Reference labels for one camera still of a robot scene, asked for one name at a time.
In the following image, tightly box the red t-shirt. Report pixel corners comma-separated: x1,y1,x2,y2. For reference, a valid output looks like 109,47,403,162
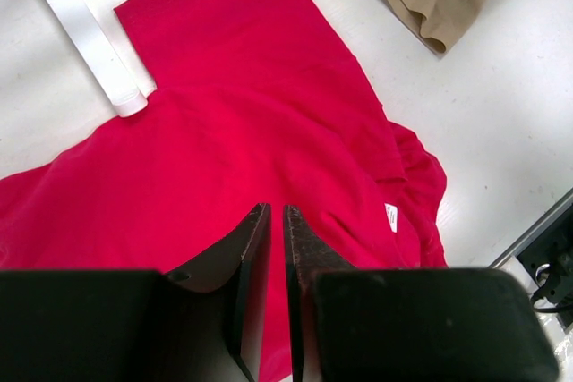
1,0,446,381

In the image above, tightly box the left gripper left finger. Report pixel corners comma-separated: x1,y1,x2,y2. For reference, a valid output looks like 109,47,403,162
1,204,270,381

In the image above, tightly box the white clothes rack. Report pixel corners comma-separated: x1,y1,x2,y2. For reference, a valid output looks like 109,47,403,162
46,0,148,117

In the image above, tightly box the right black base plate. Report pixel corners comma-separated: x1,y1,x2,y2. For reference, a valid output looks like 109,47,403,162
517,207,572,327

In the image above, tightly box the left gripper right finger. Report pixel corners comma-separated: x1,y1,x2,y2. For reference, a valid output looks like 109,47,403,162
283,206,560,381

